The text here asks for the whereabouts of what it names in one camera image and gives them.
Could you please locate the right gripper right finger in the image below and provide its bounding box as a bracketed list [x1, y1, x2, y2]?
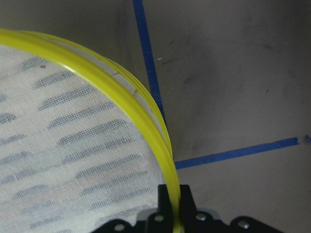
[179, 184, 197, 218]

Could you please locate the yellow bamboo steamer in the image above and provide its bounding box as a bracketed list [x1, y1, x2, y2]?
[0, 29, 181, 233]

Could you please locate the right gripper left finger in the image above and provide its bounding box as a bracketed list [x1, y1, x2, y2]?
[157, 184, 173, 220]

